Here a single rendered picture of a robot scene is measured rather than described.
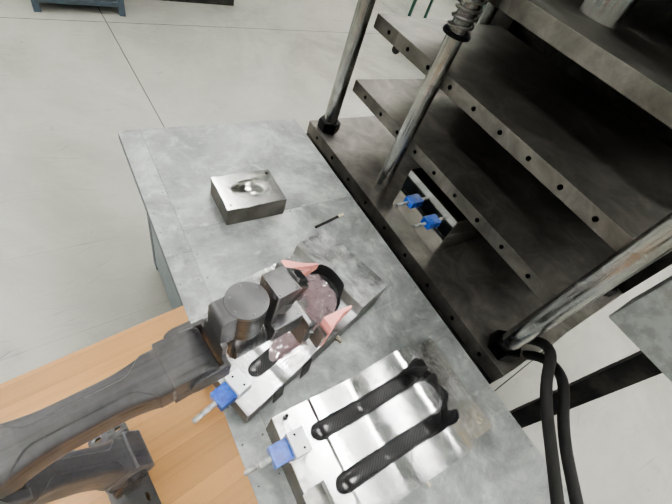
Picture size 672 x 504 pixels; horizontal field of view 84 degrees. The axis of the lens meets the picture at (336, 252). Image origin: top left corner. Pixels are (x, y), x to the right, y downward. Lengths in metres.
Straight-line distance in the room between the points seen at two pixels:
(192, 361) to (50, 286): 1.66
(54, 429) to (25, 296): 1.65
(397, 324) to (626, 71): 0.82
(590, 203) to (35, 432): 1.12
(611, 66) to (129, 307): 1.95
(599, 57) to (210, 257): 1.10
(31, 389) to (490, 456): 1.07
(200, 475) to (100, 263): 1.44
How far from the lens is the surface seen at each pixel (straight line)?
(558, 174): 1.13
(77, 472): 0.69
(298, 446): 0.83
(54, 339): 2.00
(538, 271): 1.24
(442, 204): 1.35
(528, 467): 1.22
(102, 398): 0.52
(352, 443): 0.90
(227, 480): 0.93
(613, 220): 1.10
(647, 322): 1.22
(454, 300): 1.34
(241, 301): 0.49
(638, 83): 1.10
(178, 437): 0.94
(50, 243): 2.30
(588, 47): 1.15
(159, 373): 0.52
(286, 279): 0.50
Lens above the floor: 1.72
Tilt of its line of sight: 48 degrees down
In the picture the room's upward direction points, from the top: 25 degrees clockwise
